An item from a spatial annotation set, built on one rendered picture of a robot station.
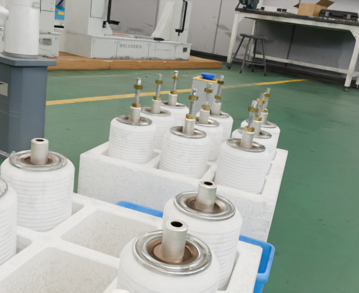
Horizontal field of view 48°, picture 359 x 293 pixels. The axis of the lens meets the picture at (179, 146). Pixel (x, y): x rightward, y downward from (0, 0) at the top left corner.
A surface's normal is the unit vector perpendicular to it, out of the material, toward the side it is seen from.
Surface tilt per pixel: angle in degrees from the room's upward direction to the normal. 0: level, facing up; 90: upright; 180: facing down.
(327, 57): 90
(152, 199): 90
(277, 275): 0
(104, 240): 90
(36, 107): 90
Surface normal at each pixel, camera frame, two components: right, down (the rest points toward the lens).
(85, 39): -0.56, 0.16
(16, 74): 0.15, 0.35
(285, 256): 0.15, -0.95
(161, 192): -0.31, 0.23
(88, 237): 0.94, 0.22
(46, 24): 0.81, 0.28
